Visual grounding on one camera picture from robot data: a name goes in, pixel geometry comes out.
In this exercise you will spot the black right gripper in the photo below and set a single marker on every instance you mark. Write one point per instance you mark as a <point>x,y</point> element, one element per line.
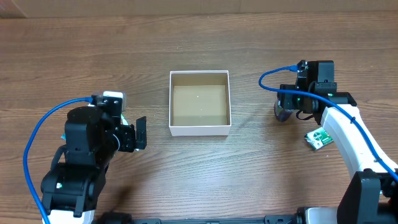
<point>286,101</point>

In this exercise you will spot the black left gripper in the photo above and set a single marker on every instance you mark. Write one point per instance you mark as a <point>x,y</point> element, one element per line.
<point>127,137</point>

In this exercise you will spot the green toothbrush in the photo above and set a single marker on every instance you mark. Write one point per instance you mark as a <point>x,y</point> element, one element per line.
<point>124,121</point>

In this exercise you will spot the green soap box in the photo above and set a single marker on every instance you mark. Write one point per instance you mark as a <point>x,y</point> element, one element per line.
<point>318,138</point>

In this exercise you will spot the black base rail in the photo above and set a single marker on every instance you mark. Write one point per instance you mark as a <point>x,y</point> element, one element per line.
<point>217,220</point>

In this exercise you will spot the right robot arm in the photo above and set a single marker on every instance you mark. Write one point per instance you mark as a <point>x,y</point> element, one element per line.
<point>371,196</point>

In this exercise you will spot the white cardboard box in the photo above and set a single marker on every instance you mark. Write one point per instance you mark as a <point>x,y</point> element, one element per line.
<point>199,103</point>

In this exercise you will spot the clear foam pump bottle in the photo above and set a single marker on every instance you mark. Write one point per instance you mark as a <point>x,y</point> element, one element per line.
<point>281,114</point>

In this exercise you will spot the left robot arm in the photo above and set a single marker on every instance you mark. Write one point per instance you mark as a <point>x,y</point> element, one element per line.
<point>77,175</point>

